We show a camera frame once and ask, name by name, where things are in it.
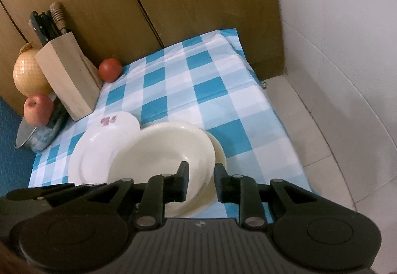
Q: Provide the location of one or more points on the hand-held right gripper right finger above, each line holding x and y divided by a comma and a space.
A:
219, 184

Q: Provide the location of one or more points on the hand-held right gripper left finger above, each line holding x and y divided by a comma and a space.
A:
183, 182

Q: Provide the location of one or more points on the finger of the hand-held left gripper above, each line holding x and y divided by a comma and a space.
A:
74, 192
34, 192

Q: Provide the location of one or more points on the white bowl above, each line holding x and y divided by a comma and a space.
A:
220, 153
161, 153

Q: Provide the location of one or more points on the small floral plate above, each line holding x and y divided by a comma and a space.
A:
90, 153

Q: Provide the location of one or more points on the blue mat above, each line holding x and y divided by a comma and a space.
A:
15, 153

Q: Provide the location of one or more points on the pink apple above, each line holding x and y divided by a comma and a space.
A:
37, 109

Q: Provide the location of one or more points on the blue checkered tablecloth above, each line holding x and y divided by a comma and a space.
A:
201, 91

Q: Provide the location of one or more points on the yellow onion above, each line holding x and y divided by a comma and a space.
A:
28, 75

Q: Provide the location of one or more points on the wooden knife block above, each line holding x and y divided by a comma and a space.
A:
66, 75

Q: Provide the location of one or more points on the red tomato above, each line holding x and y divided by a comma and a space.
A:
110, 70

